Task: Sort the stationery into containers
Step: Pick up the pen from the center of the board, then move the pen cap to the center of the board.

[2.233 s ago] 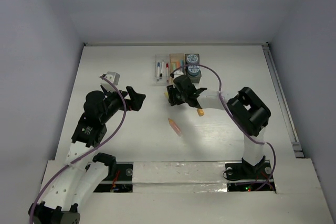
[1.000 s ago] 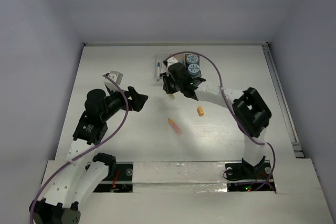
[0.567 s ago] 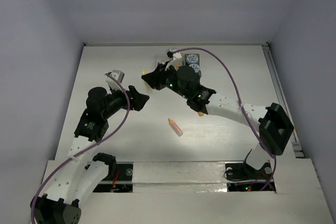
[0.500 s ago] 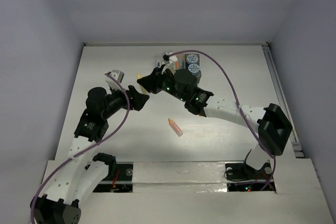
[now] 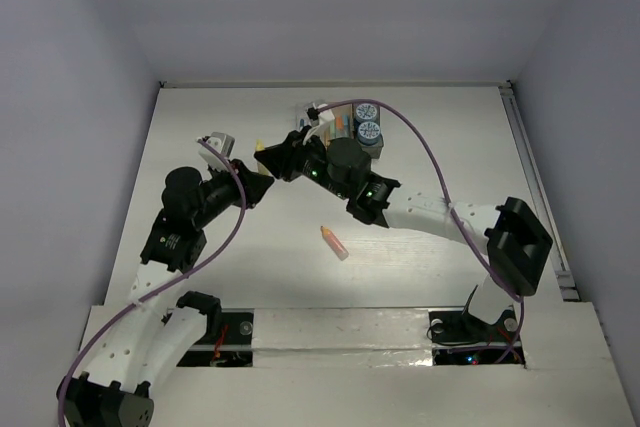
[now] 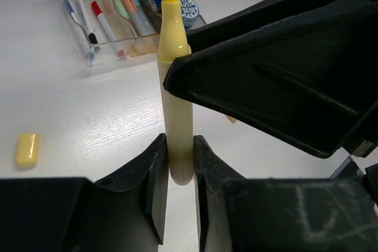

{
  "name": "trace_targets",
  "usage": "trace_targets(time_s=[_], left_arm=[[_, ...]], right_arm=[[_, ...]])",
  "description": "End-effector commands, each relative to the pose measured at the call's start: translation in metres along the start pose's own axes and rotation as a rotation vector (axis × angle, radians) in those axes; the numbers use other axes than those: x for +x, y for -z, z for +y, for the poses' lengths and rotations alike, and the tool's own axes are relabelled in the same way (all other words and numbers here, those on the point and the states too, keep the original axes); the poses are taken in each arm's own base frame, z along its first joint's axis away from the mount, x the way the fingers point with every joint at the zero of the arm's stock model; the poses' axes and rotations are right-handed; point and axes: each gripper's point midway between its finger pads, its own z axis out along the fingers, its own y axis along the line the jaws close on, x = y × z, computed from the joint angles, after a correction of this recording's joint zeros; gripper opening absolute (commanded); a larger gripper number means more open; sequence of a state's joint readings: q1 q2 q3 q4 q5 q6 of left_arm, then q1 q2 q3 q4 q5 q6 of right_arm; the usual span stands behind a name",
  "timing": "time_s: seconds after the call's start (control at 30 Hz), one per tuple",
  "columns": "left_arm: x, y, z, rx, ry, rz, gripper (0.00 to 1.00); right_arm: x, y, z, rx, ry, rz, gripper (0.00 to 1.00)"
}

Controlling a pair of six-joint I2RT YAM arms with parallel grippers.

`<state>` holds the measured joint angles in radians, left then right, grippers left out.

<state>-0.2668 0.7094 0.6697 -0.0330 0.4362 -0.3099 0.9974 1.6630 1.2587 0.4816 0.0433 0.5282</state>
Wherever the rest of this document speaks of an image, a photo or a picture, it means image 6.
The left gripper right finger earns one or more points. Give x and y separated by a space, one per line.
239 214

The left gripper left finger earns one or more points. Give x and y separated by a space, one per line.
123 211

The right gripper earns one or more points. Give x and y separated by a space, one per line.
303 71

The yellow highlighter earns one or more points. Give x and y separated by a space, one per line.
178 113

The yellow highlighter cap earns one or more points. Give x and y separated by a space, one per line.
27 149

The blue highlighter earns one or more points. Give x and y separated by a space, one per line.
145 20

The red capped white pen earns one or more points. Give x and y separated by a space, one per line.
107 29

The black capped white pen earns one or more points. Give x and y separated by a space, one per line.
85 20

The orange tip clear highlighter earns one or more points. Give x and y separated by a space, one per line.
132 11

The green highlighter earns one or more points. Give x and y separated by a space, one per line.
121 9

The blue capped white pen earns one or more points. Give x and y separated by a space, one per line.
80 34

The orange highlighter cap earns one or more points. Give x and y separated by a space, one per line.
231 119

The clear plastic container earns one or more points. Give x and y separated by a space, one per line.
101 34

